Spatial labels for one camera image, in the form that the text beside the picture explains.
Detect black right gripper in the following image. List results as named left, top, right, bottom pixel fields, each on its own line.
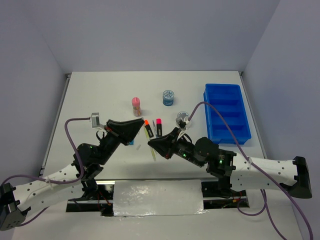
left=147, top=126, right=204, bottom=167

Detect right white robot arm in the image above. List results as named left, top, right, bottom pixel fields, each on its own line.
left=148, top=127, right=312, bottom=199

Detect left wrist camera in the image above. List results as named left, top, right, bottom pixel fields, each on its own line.
left=90, top=112, right=100, bottom=129

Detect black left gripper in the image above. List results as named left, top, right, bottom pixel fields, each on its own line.
left=97, top=118, right=145, bottom=165

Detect green clear pen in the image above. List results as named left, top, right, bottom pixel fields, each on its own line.
left=149, top=147, right=157, bottom=162

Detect orange-capped black highlighter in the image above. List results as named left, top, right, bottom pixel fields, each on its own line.
left=144, top=119, right=154, bottom=139

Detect blue paint jar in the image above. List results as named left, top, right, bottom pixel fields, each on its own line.
left=162, top=90, right=175, bottom=106

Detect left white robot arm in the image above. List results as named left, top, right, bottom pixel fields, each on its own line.
left=0, top=113, right=145, bottom=231

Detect blue clear pen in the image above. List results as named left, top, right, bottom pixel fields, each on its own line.
left=152, top=120, right=158, bottom=138

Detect pink-capped clear bottle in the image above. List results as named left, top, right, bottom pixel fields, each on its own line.
left=131, top=97, right=141, bottom=117

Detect grey-blue paint jar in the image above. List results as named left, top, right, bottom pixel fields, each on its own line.
left=176, top=111, right=189, bottom=122

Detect blue compartment bin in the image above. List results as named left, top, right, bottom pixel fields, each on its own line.
left=203, top=83, right=252, bottom=145

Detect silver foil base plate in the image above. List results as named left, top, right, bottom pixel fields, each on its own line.
left=113, top=179, right=206, bottom=217

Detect pink-capped black highlighter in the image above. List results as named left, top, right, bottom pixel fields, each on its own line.
left=156, top=118, right=163, bottom=137

